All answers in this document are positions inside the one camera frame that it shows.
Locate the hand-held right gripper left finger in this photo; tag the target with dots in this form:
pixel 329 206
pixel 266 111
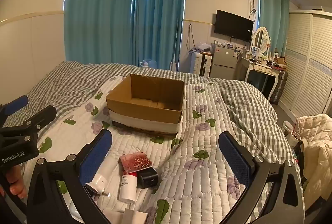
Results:
pixel 95 159

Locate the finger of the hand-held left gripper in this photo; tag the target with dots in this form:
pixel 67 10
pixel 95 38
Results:
pixel 15 104
pixel 41 115

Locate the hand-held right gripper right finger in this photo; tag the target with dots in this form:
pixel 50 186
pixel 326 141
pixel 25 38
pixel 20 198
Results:
pixel 235 159

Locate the white spray bottle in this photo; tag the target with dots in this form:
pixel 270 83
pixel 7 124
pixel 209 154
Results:
pixel 102 178

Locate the red-lidded clear jar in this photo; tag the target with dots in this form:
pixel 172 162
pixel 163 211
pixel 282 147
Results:
pixel 128 187

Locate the cardboard box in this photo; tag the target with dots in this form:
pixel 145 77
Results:
pixel 145 110

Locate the person's left hand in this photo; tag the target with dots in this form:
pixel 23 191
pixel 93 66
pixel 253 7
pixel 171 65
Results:
pixel 15 182

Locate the pink patterned packet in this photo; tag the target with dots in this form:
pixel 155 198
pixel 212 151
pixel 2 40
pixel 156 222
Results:
pixel 134 161

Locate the floral quilted blanket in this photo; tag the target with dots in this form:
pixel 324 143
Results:
pixel 202 187

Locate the black charger block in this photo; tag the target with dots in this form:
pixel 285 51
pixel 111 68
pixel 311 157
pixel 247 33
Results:
pixel 147 179

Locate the white cup with straw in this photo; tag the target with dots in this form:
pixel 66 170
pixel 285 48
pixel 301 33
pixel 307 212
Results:
pixel 291 134

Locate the flat white box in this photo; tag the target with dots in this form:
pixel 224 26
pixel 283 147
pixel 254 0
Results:
pixel 134 217

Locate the cream padded jacket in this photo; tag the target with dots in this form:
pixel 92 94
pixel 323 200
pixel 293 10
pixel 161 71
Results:
pixel 317 141

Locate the dark suitcase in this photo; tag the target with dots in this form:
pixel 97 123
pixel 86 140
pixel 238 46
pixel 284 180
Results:
pixel 280 86

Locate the white dressing table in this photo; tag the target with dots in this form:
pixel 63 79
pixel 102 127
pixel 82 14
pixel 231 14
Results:
pixel 259 67

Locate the grey small fridge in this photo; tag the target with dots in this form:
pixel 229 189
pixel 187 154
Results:
pixel 224 63

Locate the white kettle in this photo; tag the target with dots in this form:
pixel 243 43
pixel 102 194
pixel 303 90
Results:
pixel 147 63

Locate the white mop pole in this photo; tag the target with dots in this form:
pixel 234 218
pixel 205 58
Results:
pixel 175 58

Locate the wide teal curtain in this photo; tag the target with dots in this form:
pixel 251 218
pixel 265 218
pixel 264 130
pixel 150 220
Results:
pixel 98 11

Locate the white louvred wardrobe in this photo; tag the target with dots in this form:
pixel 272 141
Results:
pixel 308 66

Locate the white oval mirror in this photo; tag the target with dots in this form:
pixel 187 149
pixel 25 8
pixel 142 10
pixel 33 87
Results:
pixel 260 40

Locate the teal curtain beside wardrobe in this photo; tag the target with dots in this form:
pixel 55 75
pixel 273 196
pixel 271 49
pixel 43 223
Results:
pixel 273 16

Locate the narrow teal curtain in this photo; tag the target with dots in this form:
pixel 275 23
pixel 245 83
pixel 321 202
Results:
pixel 159 16

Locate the black wall television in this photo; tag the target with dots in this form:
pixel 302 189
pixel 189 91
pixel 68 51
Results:
pixel 233 25

